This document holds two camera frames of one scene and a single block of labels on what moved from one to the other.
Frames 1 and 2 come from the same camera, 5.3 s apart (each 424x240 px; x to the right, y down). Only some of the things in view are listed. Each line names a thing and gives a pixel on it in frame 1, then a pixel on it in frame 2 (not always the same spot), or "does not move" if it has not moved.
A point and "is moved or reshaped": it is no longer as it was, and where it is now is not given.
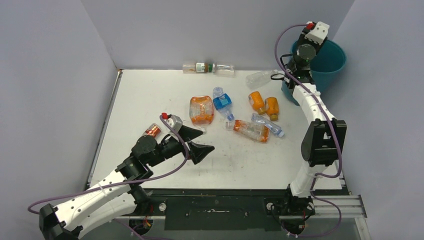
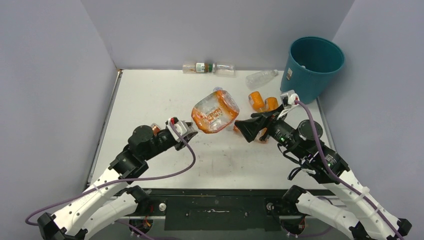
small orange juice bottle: x=257 y=101 does not move
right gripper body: x=302 y=39 → x=280 y=131
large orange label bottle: x=256 y=131 is moved or reshaped
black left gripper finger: x=185 y=132 does not move
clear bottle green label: x=197 y=67 does not move
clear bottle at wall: x=226 y=70 does not move
